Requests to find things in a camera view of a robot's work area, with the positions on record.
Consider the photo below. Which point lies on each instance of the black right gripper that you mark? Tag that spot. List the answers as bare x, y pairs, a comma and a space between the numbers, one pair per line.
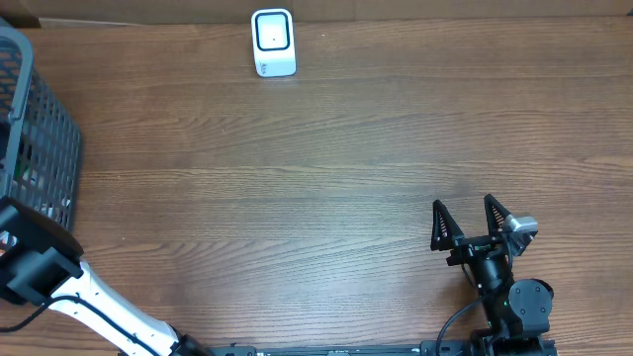
468, 247

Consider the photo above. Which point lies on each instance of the white barcode scanner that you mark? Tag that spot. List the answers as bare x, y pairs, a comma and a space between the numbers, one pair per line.
273, 42

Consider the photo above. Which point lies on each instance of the grey plastic mesh basket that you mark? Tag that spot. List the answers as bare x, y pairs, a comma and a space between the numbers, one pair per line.
41, 145

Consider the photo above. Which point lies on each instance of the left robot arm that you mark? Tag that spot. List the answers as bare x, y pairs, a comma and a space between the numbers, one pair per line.
46, 268

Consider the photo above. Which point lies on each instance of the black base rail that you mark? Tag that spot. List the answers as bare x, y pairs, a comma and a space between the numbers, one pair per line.
425, 348

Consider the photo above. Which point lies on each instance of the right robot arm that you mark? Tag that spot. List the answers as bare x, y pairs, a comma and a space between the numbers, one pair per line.
517, 311

